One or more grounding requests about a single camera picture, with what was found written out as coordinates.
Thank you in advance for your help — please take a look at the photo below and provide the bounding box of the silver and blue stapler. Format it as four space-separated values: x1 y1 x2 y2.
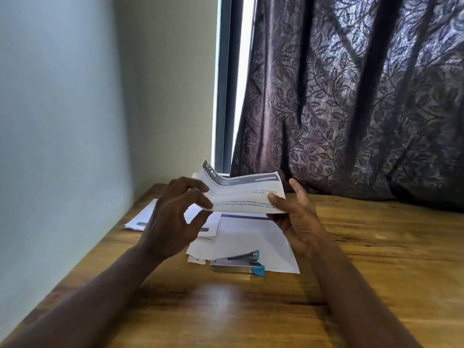
210 250 266 277

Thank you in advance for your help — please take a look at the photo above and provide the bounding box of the printed paper sheet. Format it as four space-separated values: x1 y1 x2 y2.
191 159 287 215

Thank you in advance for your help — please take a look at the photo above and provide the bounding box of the bright window pane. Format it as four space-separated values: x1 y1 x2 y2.
233 0 259 145

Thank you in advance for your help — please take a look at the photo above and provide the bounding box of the person's left forearm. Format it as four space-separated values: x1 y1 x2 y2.
0 243 164 348

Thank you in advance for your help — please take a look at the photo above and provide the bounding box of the white paper with dark header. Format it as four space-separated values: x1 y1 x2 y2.
124 198 222 239

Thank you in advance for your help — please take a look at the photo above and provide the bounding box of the person's right forearm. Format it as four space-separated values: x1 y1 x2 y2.
307 238 425 348

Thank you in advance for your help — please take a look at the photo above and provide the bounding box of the person's left hand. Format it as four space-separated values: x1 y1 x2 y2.
142 177 214 261

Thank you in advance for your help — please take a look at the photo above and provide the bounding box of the purple leaf-patterned curtain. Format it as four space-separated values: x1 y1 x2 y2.
230 0 464 214

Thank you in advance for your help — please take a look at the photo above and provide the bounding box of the dark grey window frame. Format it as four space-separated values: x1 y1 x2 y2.
212 0 245 177

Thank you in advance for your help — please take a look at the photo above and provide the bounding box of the person's right hand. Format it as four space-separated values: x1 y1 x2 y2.
267 177 330 259

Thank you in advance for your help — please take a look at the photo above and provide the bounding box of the large white paper sheet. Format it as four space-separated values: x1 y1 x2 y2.
186 213 301 275

